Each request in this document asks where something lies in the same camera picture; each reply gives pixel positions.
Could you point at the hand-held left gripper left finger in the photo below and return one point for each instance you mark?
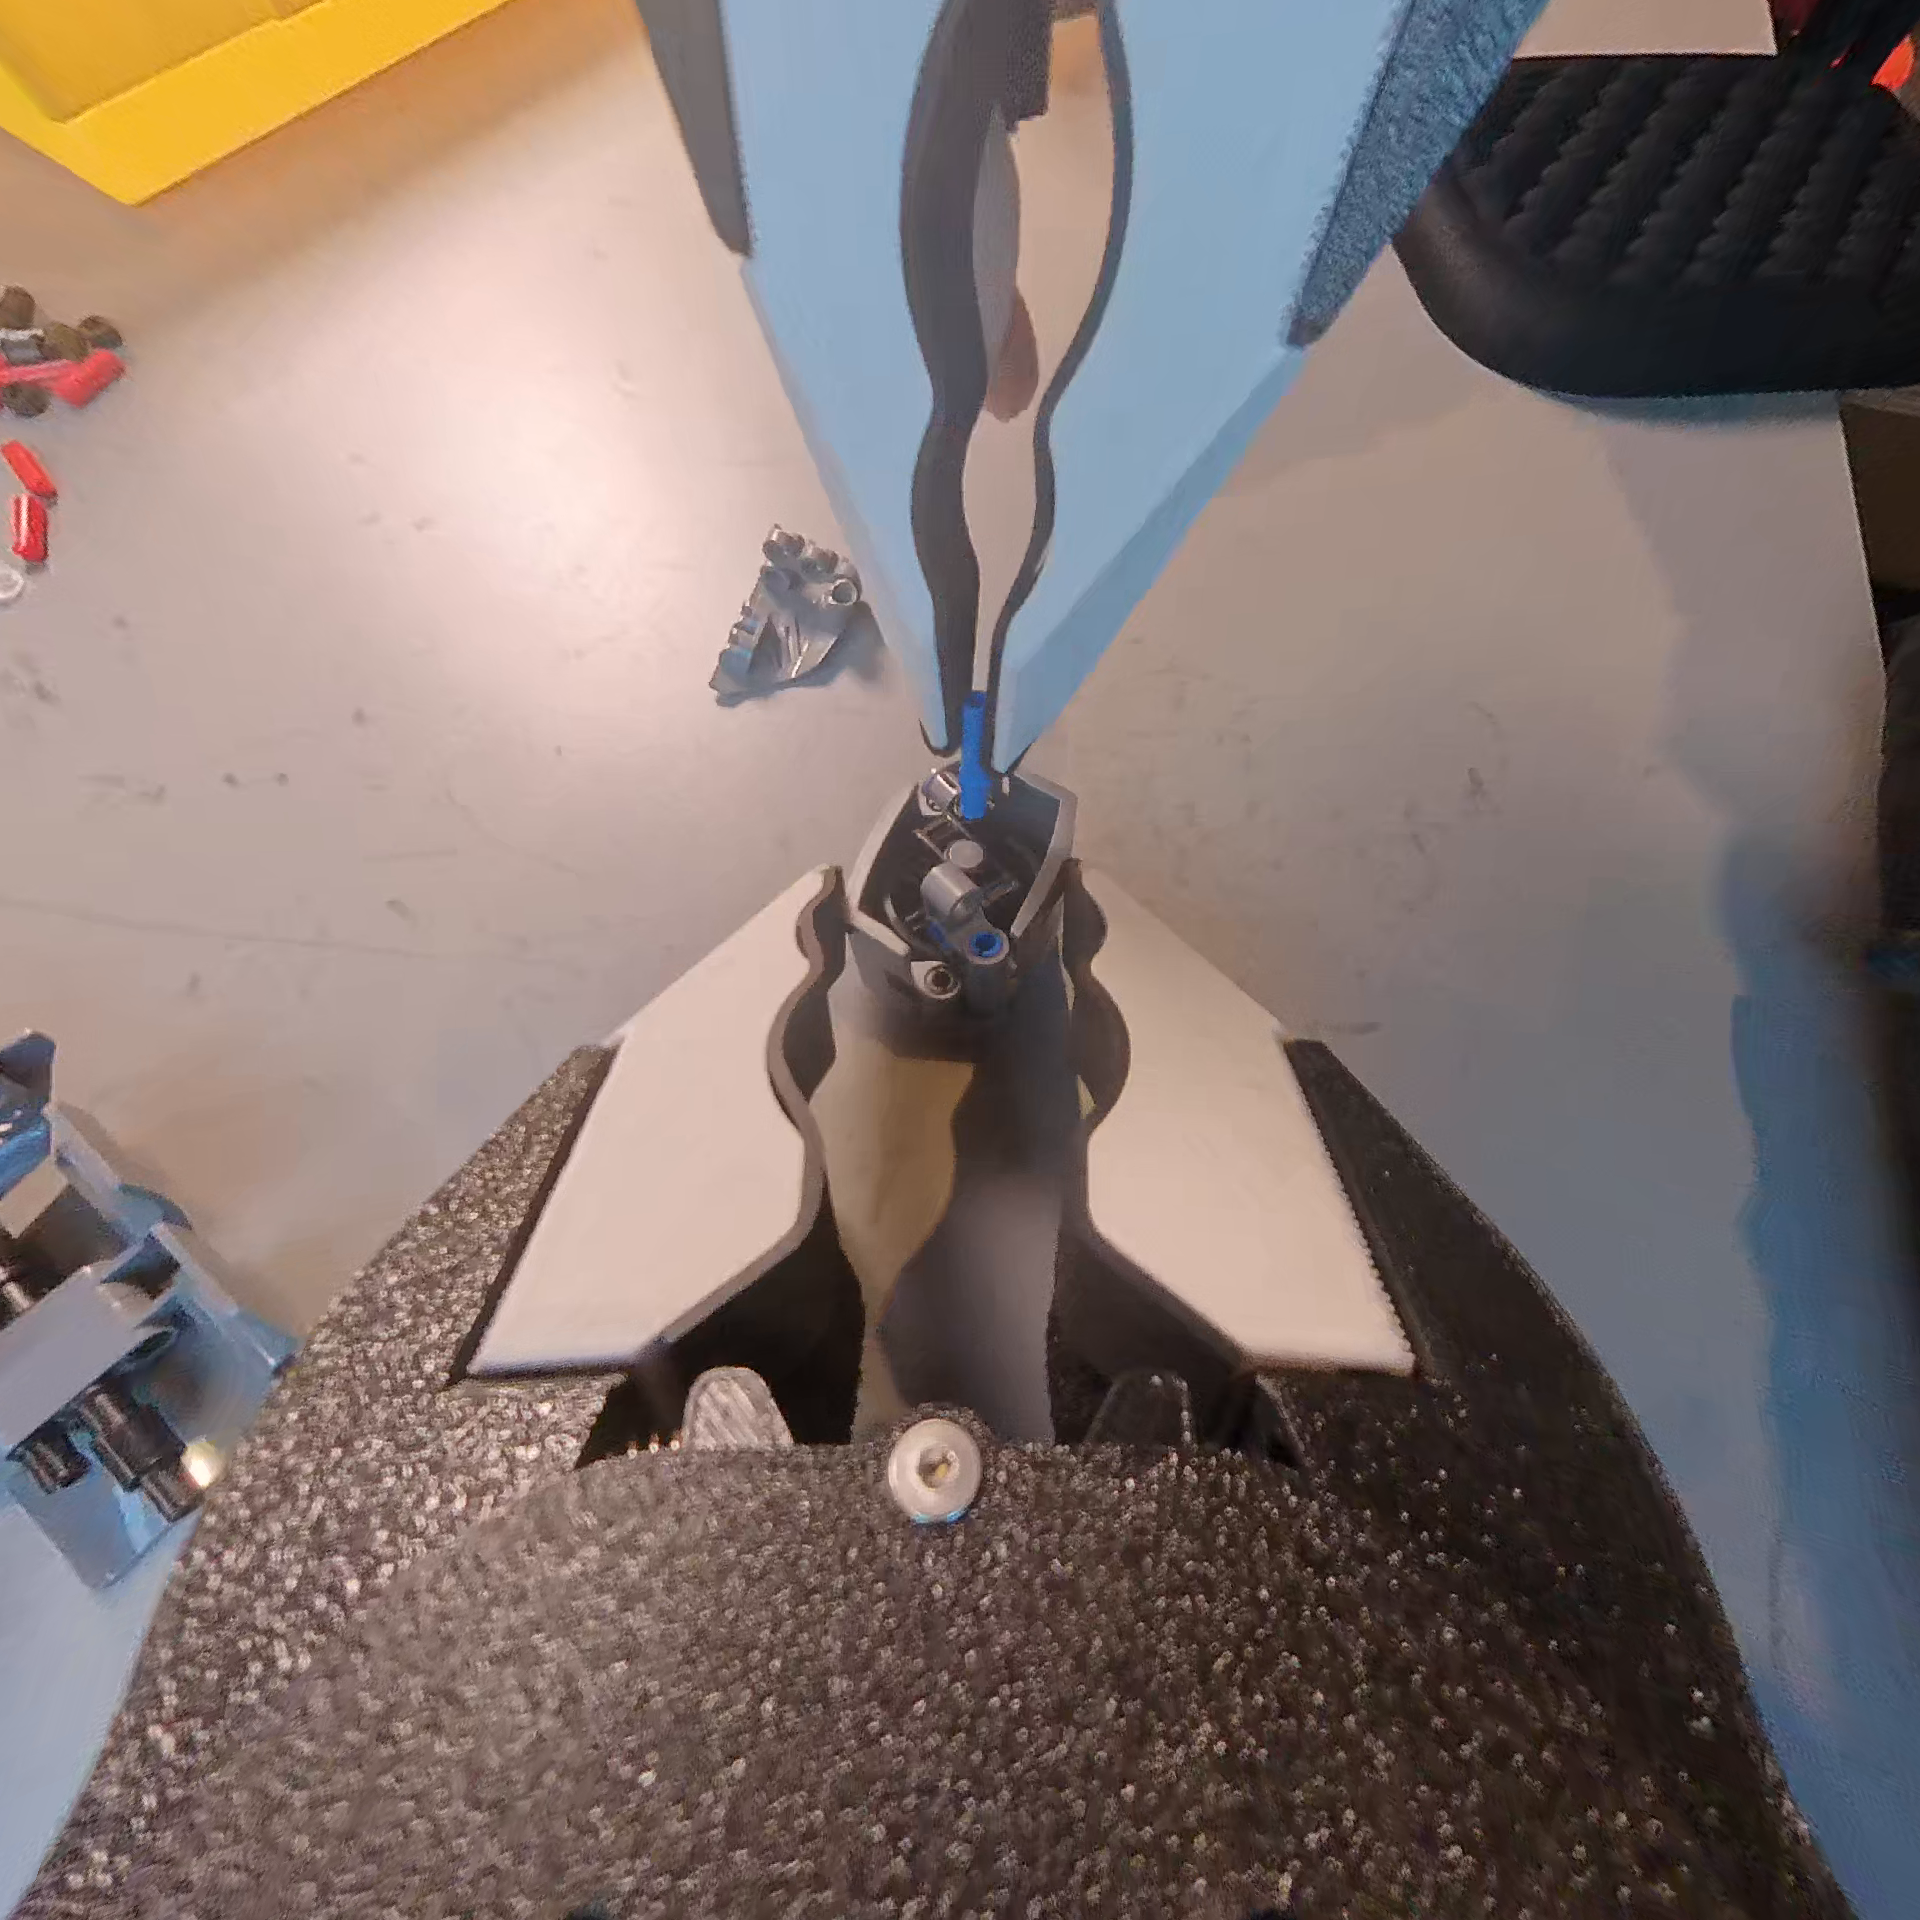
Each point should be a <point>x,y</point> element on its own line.
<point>662,1202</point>

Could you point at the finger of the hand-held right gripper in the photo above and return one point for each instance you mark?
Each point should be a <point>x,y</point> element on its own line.
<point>826,226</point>
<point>1231,226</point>

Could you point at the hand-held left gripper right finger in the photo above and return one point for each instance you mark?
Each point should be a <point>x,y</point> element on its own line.
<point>1245,1202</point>

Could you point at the grey brick wheel assembly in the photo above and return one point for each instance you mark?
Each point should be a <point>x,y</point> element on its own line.
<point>962,901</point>

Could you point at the blue brick pin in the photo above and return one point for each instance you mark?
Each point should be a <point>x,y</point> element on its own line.
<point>974,751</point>

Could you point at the grey desk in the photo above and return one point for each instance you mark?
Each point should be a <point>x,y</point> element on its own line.
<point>451,827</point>

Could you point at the person's right hand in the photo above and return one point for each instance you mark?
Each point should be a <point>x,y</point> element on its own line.
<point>1018,361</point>

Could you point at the black mesh chair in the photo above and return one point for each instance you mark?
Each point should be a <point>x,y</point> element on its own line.
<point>1680,226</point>

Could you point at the yellow plastic bin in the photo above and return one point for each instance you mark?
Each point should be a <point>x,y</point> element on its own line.
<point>181,76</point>

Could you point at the pile of small brick parts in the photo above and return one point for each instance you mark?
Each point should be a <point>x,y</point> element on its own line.
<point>53,375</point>

